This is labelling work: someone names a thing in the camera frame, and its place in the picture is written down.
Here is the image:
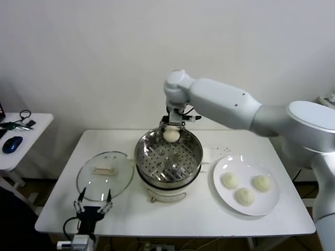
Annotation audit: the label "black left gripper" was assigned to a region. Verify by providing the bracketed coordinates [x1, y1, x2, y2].
[73, 187, 114, 235]

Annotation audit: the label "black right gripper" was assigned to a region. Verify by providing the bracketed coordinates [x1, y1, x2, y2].
[159, 116, 185, 131]

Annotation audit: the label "white steamed baozi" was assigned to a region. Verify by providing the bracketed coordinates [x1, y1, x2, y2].
[234, 187, 256, 207]
[221, 172, 240, 189]
[163, 128, 180, 143]
[252, 175, 272, 193]

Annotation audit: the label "glass pot lid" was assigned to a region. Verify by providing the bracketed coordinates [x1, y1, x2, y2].
[76, 151, 135, 202]

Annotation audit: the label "steel steamer basket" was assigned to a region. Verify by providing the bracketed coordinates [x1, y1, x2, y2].
[127, 127, 212, 189]

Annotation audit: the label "scattered dark crumbs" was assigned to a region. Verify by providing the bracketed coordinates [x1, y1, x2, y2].
[210, 146, 232, 154]

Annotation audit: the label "white round plate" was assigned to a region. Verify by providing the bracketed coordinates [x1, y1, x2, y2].
[213, 155, 280, 216]

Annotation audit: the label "white power strip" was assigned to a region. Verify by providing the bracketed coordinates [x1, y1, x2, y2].
[143, 243, 175, 251]

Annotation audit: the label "white side table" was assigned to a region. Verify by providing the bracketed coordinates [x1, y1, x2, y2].
[0, 112, 55, 207]

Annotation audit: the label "blue computer mouse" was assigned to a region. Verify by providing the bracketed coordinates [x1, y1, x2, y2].
[2, 136, 24, 154]

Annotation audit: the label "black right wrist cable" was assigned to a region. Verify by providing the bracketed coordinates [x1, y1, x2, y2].
[182, 106, 203, 123]

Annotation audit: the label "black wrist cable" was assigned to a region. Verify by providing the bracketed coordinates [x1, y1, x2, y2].
[182, 106, 203, 123]
[63, 216, 82, 239]

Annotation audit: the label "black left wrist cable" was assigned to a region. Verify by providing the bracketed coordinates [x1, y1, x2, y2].
[63, 216, 82, 239]

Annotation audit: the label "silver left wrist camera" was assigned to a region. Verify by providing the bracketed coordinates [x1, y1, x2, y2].
[57, 234, 95, 251]

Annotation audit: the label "black looped cord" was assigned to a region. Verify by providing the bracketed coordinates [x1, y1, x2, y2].
[19, 110, 32, 123]

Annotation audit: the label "black power adapter cable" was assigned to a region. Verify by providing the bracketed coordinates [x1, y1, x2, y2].
[292, 167, 319, 201]

